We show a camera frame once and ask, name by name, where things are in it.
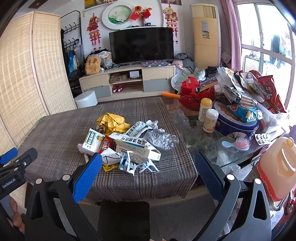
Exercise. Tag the white round stool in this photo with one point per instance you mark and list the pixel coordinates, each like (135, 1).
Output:
(86, 99)

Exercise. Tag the small gold foil wrapper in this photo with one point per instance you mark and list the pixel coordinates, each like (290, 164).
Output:
(110, 167)

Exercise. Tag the black flat screen television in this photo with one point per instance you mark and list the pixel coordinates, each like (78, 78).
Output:
(135, 45)

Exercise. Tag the torn white carton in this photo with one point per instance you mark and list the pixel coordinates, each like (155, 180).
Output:
(142, 150)

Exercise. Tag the dark purple box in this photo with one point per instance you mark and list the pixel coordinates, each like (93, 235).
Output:
(208, 83)

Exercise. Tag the pink hairbrush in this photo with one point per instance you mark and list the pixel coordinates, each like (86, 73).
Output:
(241, 144)

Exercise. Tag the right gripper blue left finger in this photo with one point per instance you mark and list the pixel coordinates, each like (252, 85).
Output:
(54, 213)

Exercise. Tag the white paper cup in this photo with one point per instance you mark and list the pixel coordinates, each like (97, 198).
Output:
(109, 157)

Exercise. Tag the green white foil pouch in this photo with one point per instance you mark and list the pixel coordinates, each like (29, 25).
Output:
(139, 128)

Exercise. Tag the blue snack bag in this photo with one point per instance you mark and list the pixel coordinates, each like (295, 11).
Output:
(245, 112)

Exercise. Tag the yellow capped white bottle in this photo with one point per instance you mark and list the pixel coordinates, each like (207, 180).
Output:
(205, 104)

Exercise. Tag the pink curtain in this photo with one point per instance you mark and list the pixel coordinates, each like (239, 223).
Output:
(231, 22)

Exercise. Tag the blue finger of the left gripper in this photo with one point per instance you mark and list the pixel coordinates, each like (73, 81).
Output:
(8, 156)
(22, 161)

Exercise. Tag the beige standing air conditioner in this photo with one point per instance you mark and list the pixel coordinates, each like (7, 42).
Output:
(207, 35)

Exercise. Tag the red snack bag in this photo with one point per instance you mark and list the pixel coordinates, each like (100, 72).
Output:
(273, 102)

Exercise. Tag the round framed wall picture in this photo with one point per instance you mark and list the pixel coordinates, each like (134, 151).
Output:
(117, 15)

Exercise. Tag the red plastic basket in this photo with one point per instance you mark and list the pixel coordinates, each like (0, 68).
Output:
(191, 96)

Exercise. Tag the bamboo folding screen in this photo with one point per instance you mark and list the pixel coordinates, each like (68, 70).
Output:
(34, 81)

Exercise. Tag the black coat rack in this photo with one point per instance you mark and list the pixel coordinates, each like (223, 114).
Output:
(71, 34)

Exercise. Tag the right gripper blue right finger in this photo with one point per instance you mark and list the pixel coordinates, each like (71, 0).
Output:
(253, 219)

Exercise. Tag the yellow envelope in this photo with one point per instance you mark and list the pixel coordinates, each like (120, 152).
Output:
(112, 123)

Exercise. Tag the orange handled tool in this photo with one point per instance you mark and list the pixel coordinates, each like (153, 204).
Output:
(170, 95)

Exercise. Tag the person's left hand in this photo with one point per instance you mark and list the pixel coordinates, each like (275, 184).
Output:
(16, 220)

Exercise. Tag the clear plastic bag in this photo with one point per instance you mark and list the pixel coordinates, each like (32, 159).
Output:
(161, 139)

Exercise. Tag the yellow plush toy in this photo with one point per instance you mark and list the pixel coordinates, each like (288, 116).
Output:
(93, 65)

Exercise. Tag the beige grey TV cabinet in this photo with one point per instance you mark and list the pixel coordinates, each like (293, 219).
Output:
(126, 82)

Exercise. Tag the floral green cloth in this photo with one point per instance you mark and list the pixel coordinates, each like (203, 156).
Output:
(183, 75)

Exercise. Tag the green white medicine box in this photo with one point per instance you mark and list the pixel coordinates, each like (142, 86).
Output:
(92, 143)

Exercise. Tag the white capped orange bottle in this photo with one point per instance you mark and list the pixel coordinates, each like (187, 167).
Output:
(210, 121)

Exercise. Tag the torn light blue packaging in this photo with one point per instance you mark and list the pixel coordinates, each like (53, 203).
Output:
(128, 164)

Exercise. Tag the blue cookie tin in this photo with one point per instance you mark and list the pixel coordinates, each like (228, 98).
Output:
(231, 126)

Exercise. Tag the red Skittles candy tube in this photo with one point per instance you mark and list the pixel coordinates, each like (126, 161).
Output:
(106, 143)

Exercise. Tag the orange oil jug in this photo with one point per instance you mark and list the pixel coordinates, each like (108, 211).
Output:
(276, 168)

